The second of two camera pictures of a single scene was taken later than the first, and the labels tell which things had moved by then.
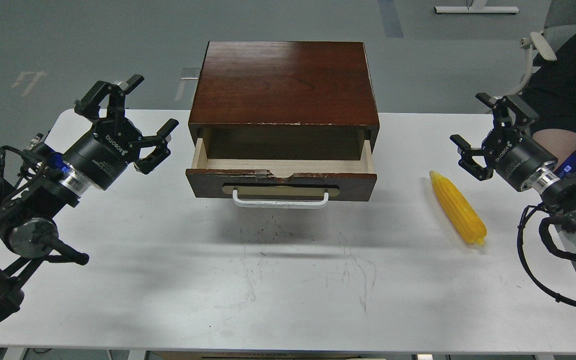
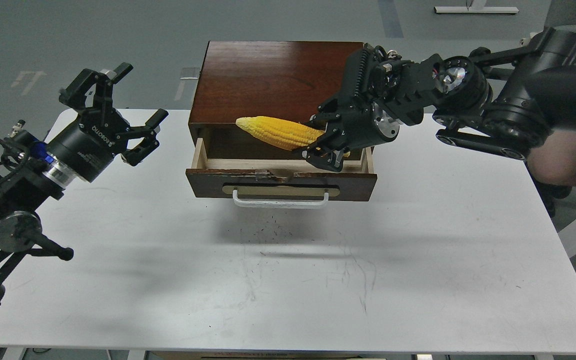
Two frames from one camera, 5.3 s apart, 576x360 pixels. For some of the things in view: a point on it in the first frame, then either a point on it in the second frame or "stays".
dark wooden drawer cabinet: x=284 y=100 stays
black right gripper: x=516 y=158 → x=360 y=123
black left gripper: x=102 y=154 → x=86 y=147
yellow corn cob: x=462 y=210 → x=288 y=134
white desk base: x=478 y=7 stays
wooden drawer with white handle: x=281 y=183 stays
